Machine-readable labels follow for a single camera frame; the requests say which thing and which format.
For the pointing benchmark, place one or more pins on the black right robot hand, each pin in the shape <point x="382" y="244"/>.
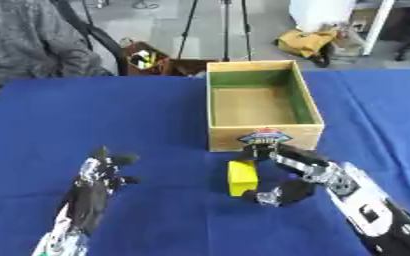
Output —
<point x="296" y="190"/>

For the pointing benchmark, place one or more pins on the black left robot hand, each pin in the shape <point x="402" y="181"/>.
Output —
<point x="92" y="196"/>

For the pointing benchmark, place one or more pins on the yellow rectangular block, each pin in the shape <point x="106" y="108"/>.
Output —
<point x="242" y="178"/>

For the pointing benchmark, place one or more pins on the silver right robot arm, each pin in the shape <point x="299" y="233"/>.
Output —
<point x="373" y="210"/>

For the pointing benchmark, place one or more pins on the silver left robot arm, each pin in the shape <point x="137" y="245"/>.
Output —
<point x="61" y="240"/>

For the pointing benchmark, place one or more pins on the tan cardboard box green inside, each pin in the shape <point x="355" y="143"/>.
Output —
<point x="261" y="106"/>

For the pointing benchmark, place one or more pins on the brown box with items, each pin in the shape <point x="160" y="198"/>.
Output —
<point x="147" y="60"/>

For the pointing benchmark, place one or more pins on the yellow bag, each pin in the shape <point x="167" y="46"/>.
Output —
<point x="305" y="43"/>

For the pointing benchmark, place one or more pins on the person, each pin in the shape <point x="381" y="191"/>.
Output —
<point x="30" y="43"/>

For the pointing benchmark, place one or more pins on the white cabinet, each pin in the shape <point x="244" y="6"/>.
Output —
<point x="342" y="20"/>

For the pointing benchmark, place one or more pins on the black tripod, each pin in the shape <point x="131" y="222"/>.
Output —
<point x="217" y="30"/>

